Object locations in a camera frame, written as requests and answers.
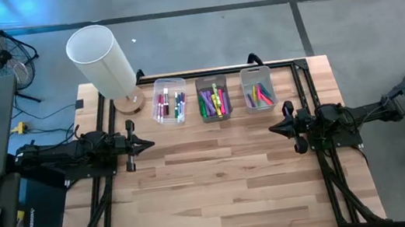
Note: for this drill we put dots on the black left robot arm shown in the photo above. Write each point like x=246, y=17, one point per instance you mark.
x=70, y=150

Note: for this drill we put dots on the teal slim pen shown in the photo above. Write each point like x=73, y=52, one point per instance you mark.
x=266, y=90

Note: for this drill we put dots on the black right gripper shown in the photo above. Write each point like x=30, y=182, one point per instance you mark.
x=302, y=124

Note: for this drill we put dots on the purple highlighter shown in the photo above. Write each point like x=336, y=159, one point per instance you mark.
x=226, y=104
x=207, y=103
x=211, y=100

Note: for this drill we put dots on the dark green highlighter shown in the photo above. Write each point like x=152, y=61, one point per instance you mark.
x=203, y=108

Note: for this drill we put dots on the white cylindrical lamp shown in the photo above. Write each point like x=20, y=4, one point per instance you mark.
x=102, y=64

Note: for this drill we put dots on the black box with logo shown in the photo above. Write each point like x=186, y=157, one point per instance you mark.
x=44, y=206

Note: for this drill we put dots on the yellow tag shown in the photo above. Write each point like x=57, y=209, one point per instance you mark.
x=20, y=219

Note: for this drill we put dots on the light green highlighter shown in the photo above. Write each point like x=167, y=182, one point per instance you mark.
x=215, y=92

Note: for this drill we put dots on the yellow power plug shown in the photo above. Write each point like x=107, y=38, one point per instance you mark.
x=20, y=128

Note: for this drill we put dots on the white floor scrap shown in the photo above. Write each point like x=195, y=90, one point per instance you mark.
x=133, y=40

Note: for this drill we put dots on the grey translucent plastic bin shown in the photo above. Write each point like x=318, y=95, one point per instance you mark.
x=211, y=81

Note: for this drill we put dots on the small black square tag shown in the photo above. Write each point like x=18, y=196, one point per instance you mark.
x=79, y=104

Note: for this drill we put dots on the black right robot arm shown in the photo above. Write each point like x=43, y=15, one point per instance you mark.
x=363, y=114

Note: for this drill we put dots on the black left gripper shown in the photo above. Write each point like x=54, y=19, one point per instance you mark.
x=122, y=145

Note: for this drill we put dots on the yellow highlighter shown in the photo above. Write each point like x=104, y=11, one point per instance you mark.
x=254, y=93
x=217, y=109

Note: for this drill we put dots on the brown dry-erase marker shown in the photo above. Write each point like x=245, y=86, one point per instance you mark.
x=166, y=98

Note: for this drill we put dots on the coral pink highlighter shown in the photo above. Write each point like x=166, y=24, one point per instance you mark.
x=264, y=97

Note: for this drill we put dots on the white plastic bin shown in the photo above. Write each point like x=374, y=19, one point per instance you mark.
x=258, y=75

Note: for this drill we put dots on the dark purple marker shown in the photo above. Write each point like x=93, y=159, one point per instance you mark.
x=183, y=99

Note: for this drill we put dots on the blue dry-erase marker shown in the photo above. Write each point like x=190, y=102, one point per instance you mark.
x=181, y=108

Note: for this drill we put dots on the green dry-erase marker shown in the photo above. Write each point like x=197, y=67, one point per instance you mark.
x=176, y=107

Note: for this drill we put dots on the maroon dry-erase marker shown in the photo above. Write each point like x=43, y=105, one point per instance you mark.
x=158, y=105

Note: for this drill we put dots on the blue-purple slim pen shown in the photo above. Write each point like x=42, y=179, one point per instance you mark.
x=251, y=101

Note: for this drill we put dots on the clear plastic bin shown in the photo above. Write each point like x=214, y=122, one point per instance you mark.
x=167, y=84

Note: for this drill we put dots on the red dry-erase marker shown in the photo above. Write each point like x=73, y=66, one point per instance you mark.
x=163, y=111

